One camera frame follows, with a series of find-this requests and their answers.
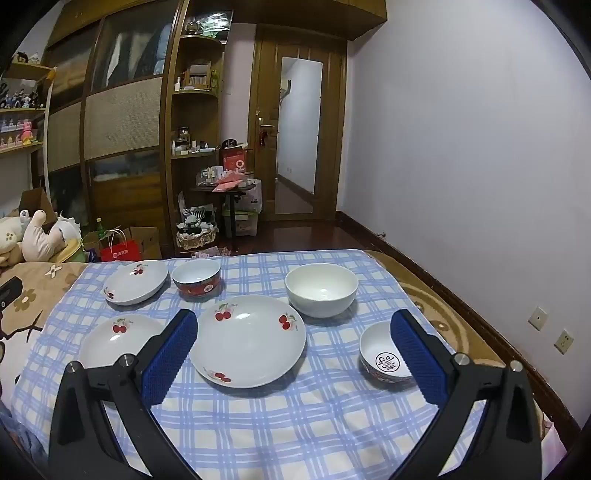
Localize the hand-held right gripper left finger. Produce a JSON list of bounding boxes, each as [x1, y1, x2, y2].
[[48, 308, 201, 480]]

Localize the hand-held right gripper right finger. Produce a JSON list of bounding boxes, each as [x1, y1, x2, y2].
[[390, 308, 543, 480]]

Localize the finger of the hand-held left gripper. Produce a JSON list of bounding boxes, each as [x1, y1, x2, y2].
[[0, 276, 23, 309]]

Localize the small red patterned bowl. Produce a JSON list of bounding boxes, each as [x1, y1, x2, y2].
[[359, 320, 414, 386]]

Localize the medium cherry print plate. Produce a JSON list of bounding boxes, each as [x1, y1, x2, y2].
[[78, 314, 169, 370]]

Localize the large red patterned bowl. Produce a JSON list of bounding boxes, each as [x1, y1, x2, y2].
[[172, 258, 222, 302]]

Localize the large cherry print plate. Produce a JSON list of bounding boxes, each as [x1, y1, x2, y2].
[[188, 294, 308, 388]]

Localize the small cherry print plate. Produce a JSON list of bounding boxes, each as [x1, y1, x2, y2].
[[102, 260, 169, 306]]

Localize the white bowl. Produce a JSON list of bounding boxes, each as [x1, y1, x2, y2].
[[284, 263, 359, 319]]

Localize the brown floral blanket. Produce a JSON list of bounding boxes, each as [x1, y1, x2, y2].
[[0, 261, 90, 407]]

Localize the plush toys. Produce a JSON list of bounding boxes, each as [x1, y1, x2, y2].
[[21, 210, 63, 264]]

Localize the white-haired doll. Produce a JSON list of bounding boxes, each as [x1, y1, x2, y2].
[[55, 215, 84, 250]]

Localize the cardboard box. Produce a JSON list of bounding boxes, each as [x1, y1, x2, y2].
[[129, 226, 162, 261], [18, 187, 58, 232]]

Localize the red paper bag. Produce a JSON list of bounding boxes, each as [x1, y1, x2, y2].
[[99, 228, 141, 264]]

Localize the wicker basket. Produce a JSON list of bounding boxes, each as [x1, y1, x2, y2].
[[176, 222, 219, 252]]

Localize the blue plaid cloth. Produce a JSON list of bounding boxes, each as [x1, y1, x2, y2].
[[9, 249, 492, 480]]

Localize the pile of clothes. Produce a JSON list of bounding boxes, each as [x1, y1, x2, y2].
[[178, 208, 218, 234]]

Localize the clear storage box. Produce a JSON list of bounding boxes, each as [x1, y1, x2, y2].
[[222, 210, 259, 238]]

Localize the dark side table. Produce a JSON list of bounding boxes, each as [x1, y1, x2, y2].
[[191, 178, 257, 241]]

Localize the white plastic bag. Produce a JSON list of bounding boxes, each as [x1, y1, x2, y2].
[[238, 180, 264, 215]]

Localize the collection of figurines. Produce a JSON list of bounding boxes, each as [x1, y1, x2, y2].
[[0, 78, 44, 148]]

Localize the wooden wardrobe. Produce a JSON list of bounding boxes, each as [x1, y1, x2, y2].
[[44, 0, 185, 259]]

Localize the red box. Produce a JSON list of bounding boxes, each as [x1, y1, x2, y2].
[[222, 147, 247, 174]]

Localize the row of cosmetic bottles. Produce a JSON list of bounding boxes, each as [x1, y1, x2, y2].
[[173, 127, 218, 155]]

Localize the wooden corner shelf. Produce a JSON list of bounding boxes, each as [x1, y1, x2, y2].
[[164, 18, 227, 259]]

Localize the wooden organizer box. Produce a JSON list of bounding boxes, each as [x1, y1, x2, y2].
[[187, 62, 213, 88]]

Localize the wooden door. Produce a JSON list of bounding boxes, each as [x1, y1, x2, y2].
[[249, 25, 347, 222]]

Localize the wooden overhead cabinet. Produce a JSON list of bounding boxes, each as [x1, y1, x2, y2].
[[185, 0, 386, 42]]

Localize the wooden wall shelf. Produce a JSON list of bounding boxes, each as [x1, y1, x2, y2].
[[0, 60, 54, 158]]

